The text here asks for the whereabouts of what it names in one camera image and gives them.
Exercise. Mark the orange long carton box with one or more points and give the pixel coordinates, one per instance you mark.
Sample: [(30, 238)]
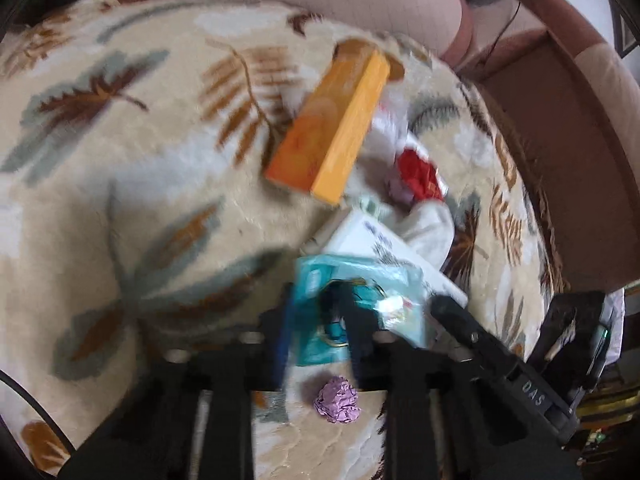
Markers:
[(318, 151)]

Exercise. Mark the purple foil ball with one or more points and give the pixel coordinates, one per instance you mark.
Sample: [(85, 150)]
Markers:
[(337, 401)]

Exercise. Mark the white medicine box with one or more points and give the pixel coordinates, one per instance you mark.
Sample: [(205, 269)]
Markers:
[(352, 232)]

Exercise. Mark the white sock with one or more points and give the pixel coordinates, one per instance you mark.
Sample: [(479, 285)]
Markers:
[(429, 231)]

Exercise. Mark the brown fabric sofa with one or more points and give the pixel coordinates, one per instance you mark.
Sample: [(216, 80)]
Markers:
[(567, 99)]

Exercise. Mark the red packet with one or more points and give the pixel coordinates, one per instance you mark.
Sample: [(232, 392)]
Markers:
[(414, 179)]

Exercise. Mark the leaf-patterned beige blanket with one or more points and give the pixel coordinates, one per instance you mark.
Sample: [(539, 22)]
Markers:
[(133, 211)]

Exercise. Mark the teal blister package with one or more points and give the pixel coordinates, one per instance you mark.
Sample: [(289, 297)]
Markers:
[(395, 292)]

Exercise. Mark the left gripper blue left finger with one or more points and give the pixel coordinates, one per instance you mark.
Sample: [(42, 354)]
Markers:
[(277, 326)]

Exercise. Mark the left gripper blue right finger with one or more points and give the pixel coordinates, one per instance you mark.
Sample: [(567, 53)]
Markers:
[(371, 358)]

